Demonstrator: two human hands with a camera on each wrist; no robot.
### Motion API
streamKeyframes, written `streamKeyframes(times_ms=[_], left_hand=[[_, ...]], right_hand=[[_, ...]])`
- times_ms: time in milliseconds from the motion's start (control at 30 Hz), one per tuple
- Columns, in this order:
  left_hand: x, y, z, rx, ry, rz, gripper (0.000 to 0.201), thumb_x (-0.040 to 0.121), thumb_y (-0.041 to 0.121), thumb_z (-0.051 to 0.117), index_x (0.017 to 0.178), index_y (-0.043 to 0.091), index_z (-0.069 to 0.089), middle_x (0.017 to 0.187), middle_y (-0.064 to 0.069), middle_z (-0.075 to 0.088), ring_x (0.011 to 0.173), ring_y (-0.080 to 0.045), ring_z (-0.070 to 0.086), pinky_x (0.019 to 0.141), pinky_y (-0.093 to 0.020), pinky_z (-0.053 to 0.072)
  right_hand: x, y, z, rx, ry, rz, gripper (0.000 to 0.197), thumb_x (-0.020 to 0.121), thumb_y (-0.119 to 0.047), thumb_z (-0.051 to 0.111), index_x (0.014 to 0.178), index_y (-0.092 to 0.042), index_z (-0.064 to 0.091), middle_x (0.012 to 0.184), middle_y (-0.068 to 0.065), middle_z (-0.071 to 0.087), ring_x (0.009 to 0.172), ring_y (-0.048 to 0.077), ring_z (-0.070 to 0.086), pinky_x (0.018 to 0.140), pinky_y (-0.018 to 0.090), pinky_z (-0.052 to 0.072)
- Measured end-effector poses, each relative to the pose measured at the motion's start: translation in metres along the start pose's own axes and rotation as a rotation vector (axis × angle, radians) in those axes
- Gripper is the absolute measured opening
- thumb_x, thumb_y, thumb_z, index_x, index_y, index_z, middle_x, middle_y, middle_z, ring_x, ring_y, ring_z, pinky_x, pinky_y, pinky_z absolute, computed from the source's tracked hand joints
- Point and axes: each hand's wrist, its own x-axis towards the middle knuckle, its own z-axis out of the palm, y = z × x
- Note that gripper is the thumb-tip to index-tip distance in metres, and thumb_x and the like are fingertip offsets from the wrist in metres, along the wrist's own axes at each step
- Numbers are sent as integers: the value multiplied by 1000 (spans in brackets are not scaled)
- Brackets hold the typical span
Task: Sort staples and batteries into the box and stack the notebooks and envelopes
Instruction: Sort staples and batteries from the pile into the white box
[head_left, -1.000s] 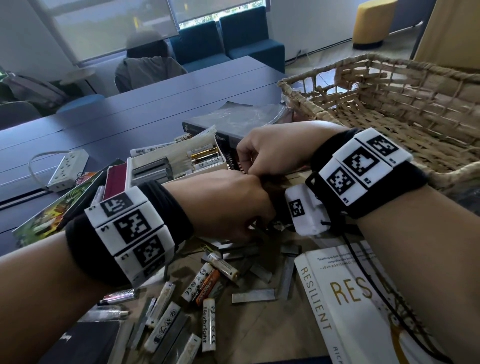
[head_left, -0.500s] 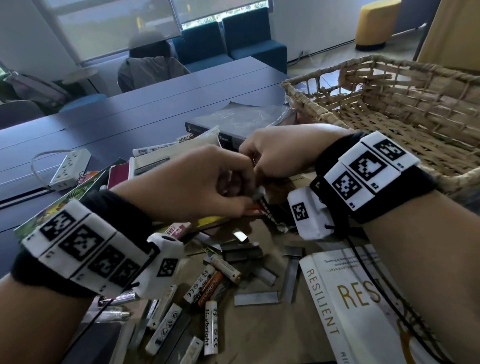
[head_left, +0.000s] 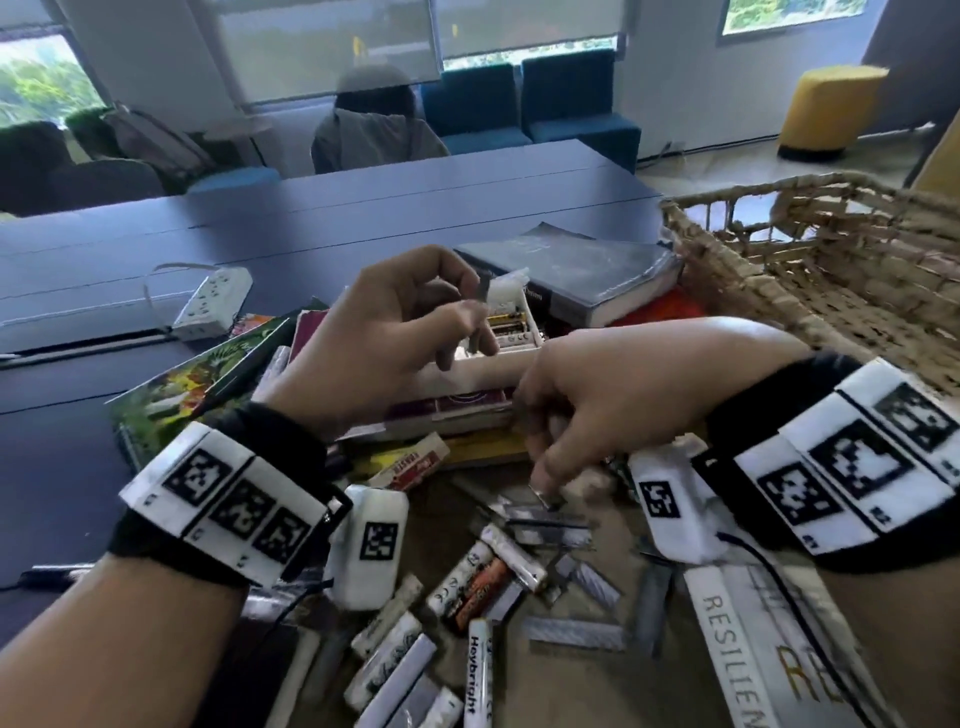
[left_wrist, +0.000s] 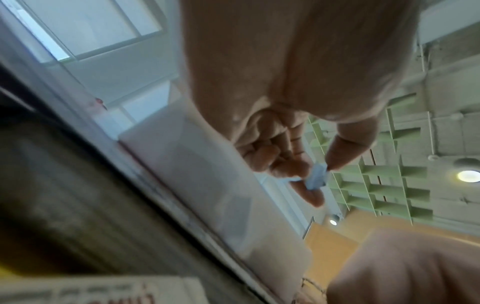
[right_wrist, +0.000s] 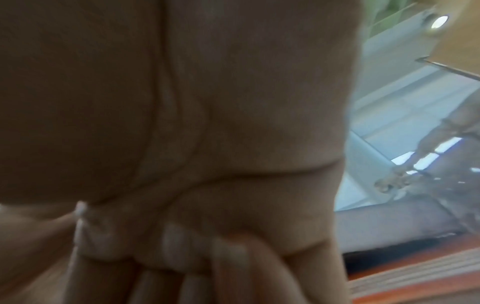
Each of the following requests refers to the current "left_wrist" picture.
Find person's right hand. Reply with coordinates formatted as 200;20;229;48
325;228;480;304

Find person's left hand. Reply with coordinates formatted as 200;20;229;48
179;0;423;208

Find small light blue piece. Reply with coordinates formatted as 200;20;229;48
303;162;332;191

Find green grid shelf unit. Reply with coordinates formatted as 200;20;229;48
303;92;436;226

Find round ceiling lamp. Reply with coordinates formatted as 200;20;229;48
453;158;480;184

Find white ceiling conduit pipe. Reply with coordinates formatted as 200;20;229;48
416;41;441;162

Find white flat panel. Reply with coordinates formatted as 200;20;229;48
118;98;314;300

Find glass window pane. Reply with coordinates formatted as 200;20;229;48
7;0;166;63

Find white printed paper box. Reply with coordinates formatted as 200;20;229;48
0;275;211;304

